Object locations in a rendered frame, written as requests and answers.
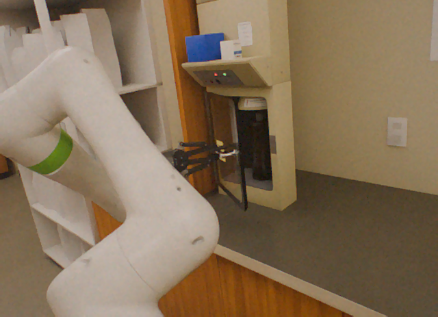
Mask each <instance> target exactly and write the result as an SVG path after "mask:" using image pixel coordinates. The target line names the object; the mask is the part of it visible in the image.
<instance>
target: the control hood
mask: <svg viewBox="0 0 438 317"><path fill-rule="evenodd" d="M182 67H183V68H184V69H185V70H186V71H187V72H188V73H189V74H190V75H191V76H192V77H193V78H194V79H195V80H196V81H197V82H198V83H199V84H200V85H201V86H202V87H268V86H271V85H272V72H271V61H270V55H256V56H246V57H242V58H235V59H230V60H222V59H219V60H212V61H208V62H186V63H182ZM216 70H232V71H233V72H234V73H235V74H236V76H237V77H238V78H239V79H240V81H241V82H242V83H243V84H244V86H206V85H205V84H204V83H203V82H202V81H201V80H200V79H199V78H198V77H197V76H196V75H195V74H194V73H193V71H216Z"/></svg>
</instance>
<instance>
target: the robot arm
mask: <svg viewBox="0 0 438 317"><path fill-rule="evenodd" d="M68 116H69V117H70V119H71V120H72V121H73V122H74V124H75V125H76V127H77V128H78V130H79V131H80V132H81V134H82V135H83V137H84V138H85V139H86V141H87V143H88V144H89V145H90V147H91V149H92V150H93V151H94V153H95V155H96V156H97V158H98V160H99V162H100V163H101V165H100V164H99V163H98V162H97V161H96V160H94V159H93V158H92V157H91V156H90V155H88V154H87V153H86V152H85V151H84V149H83V148H82V147H81V146H80V145H79V144H78V143H77V142H76V141H75V140H74V139H73V138H71V137H70V136H69V135H68V134H67V133H66V132H65V131H64V130H63V129H62V128H61V127H60V126H59V125H58V123H59V122H61V121H62V120H64V119H65V118H66V117H68ZM184 147H201V148H199V149H195V150H192V151H186V152H185V151H182V150H181V149H183V148H184ZM225 149H228V146H227V145H222V146H219V147H218V146H217V145H216V144H214V145H211V146H208V145H207V143H206V142H182V141H178V147H177V149H175V150H173V151H168V152H164V153H161V152H160V151H159V149H158V148H157V147H156V146H155V145H154V144H153V142H152V141H151V140H150V138H149V137H148V136H147V135H146V134H145V132H144V131H143V129H142V128H141V126H139V124H138V122H137V121H136V120H135V118H134V117H133V115H132V114H131V112H130V111H129V110H128V108H127V107H126V106H125V104H124V103H123V101H122V99H121V98H120V96H119V95H118V93H117V91H116V89H115V87H114V86H113V84H112V82H111V80H110V78H109V76H108V74H107V73H106V71H105V69H104V67H103V65H102V63H101V61H100V59H98V57H97V56H95V54H93V53H92V52H91V51H89V50H87V49H85V48H83V47H78V46H65V47H61V48H59V49H57V50H55V51H54V52H53V53H51V54H50V55H49V56H48V57H47V58H46V59H45V60H44V61H43V62H42V63H41V64H39V65H38V66H37V67H36V68H35V69H34V70H33V71H32V72H31V73H29V74H28V75H27V76H26V77H24V78H23V79H22V80H20V81H19V82H18V83H17V84H15V85H14V86H12V87H11V88H9V89H7V90H6V91H4V92H1V93H0V154H2V155H3V156H5V157H7V158H8V159H10V160H12V161H13V162H17V163H19V164H21V165H23V166H24V167H26V168H28V169H30V170H32V171H34V172H36V173H38V174H40V175H43V176H45V177H47V178H49V179H51V180H54V181H56V182H58V183H60V184H62V185H64V186H66V187H68V188H70V189H72V190H74V191H76V192H78V193H80V194H82V195H84V196H85V197H87V198H88V199H90V200H91V201H93V202H94V203H96V204H97V205H98V206H99V207H101V208H102V209H103V210H105V211H106V212H107V213H108V214H109V215H111V216H112V217H113V218H114V219H116V220H117V221H119V222H122V223H123V224H122V225H121V226H120V227H119V228H117V229H116V230H115V231H113V232H112V233H111V234H109V235H108V236H107V237H105V238H104V239H102V241H100V242H99V243H98V244H96V245H95V246H93V247H92V248H91V249H90V250H88V251H87V252H86V253H84V254H83V255H82V256H81V257H79V258H78V259H76V260H75V261H74V262H73V263H72V264H70V265H69V266H68V267H66V268H65V269H64V270H63V271H62V272H61V273H60V274H59V275H58V276H57V277H56V278H55V279H54V280H53V281H52V283H51V285H50V286H49V289H48V290H47V302H48V304H49V306H50V307H51V309H52V311H53V313H54V314H55V317H164V315H163V314H162V313H161V311H160V310H159V308H158V302H159V300H160V298H161V297H163V296H164V295H165V294H166V293H167V292H169V291H170V290H171V289H173V288H174V287H175V286H176V285H177V284H178V283H180V282H181V281H183V280H184V279H185V278H186V277H187V276H188V275H190V274H191V273H192V272H194V271H195V270H196V269H197V268H199V267H200V266H202V265H203V264H204V263H205V262H206V261H207V260H208V259H209V258H210V257H211V256H212V253H213V252H214V249H215V247H216V245H217V242H218V236H219V224H218V218H217V216H216V213H215V211H214V209H213V208H212V206H211V205H210V204H209V202H208V201H207V200H206V199H205V198H203V197H202V196H201V195H200V194H199V193H198V192H197V191H196V190H195V189H194V188H193V187H192V186H191V185H190V184H189V183H188V182H187V181H186V180H185V178H184V177H188V176H189V175H191V174H192V173H195V172H198V171H200V170H203V169H205V168H208V167H210V162H211V161H212V160H218V159H219V156H218V155H216V154H215V153H214V154H211V155H208V156H209V157H204V158H199V159H189V157H192V156H193V155H198V154H200V153H204V152H207V151H209V152H210V153H212V152H216V151H221V150H225ZM199 163H202V164H199ZM193 164H199V165H198V166H195V167H192V168H189V169H187V170H184V169H185V168H186V167H187V166H188V165H193ZM179 172H182V173H183V176H184V177H183V176H182V175H181V174H180V173H179Z"/></svg>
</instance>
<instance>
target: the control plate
mask: <svg viewBox="0 0 438 317"><path fill-rule="evenodd" d="M193 73H194V74H195V75H196V76H197V77H198V78H199V79H200V80H201V81H202V82H203V83H204V84H205V85H206V86H244V84H243V83H242V82H241V81H240V79H239V78H238V77H237V76H236V74H235V73H234V72H233V71H232V70H216V71H193ZM214 73H215V74H217V75H214ZM223 73H225V74H226V75H223ZM215 79H218V80H219V82H220V83H221V84H218V83H217V82H216V81H215ZM211 80H212V81H213V83H211V82H210V81H211ZM222 80H224V82H222ZM227 80H229V82H227ZM232 80H234V82H233V81H232ZM205 81H207V82H205Z"/></svg>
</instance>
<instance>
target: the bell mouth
mask: <svg viewBox="0 0 438 317"><path fill-rule="evenodd" d="M238 108H239V110H266V109H267V102H266V100H265V99H264V97H240V100H239V102H238Z"/></svg>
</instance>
